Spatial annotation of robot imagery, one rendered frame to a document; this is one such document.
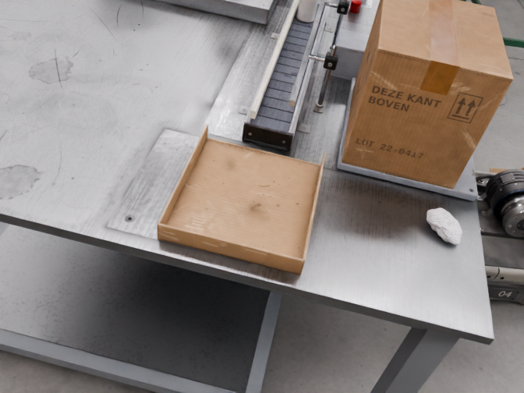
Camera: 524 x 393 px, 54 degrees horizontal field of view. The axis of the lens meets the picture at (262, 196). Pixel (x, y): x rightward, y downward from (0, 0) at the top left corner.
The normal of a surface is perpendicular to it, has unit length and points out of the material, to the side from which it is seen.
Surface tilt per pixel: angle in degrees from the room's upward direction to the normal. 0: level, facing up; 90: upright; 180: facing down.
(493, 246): 0
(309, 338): 0
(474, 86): 90
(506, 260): 0
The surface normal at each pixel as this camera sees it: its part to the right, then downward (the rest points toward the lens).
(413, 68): -0.21, 0.67
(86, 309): 0.13, -0.70
